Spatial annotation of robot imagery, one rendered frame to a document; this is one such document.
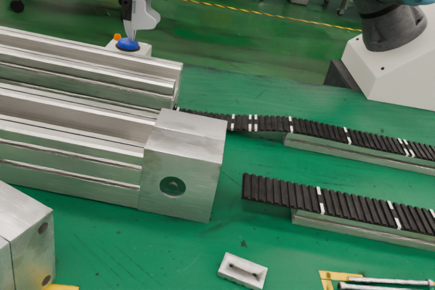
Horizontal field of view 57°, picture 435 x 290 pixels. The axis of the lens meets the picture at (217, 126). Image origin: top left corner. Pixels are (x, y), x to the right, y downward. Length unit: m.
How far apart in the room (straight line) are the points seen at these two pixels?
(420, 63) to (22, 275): 0.86
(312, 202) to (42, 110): 0.37
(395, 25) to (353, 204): 0.57
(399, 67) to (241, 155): 0.48
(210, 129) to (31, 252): 0.25
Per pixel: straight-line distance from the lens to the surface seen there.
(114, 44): 0.83
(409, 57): 1.00
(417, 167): 0.78
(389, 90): 1.01
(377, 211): 0.58
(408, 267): 0.58
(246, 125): 0.69
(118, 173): 0.49
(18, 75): 0.71
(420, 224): 0.60
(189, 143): 0.48
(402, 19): 1.05
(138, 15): 0.77
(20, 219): 0.38
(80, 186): 0.52
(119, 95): 0.66
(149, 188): 0.49
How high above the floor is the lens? 1.14
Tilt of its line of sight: 31 degrees down
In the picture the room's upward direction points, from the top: 12 degrees clockwise
